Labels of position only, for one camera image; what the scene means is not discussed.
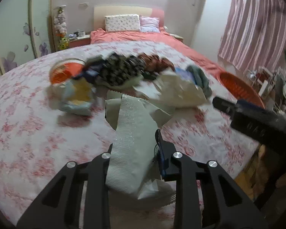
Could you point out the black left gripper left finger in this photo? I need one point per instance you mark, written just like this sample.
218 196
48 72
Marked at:
58 204

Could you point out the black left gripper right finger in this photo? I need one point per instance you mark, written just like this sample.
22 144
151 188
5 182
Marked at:
206 196

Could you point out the grey-white paper bag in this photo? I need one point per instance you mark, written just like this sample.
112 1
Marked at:
133 171

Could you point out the white paper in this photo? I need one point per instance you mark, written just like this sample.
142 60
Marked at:
172 90

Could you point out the black patterned garment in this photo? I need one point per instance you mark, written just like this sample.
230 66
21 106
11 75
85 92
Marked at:
114 70

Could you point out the orange plastic laundry basket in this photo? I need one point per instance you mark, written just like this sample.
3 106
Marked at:
239 89

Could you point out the cluttered desk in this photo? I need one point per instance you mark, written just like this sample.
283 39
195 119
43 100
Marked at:
271 88

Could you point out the floral pink white tablecloth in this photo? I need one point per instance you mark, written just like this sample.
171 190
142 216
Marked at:
37 140

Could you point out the grey green sock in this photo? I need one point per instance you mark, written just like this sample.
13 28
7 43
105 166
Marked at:
200 78

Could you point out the pink striped curtain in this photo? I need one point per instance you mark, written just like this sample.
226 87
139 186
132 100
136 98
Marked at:
255 35

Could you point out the blue yellow snack bag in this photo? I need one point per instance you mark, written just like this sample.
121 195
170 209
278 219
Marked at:
77 97

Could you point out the red brown striped cloth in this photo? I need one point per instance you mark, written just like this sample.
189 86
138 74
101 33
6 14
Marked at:
154 63

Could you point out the orange instant noodle bowl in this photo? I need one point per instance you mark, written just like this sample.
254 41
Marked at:
65 69

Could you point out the pink striped pillow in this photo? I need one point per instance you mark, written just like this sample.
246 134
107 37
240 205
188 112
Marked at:
149 24

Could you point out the bed with coral duvet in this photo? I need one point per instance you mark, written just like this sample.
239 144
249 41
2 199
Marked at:
101 36

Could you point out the white floral pillow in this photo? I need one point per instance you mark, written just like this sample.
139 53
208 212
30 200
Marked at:
128 22

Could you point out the glass sliding wardrobe doors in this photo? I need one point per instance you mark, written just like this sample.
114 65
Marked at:
25 32

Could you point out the beige pink headboard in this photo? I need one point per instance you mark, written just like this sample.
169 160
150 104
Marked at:
101 11

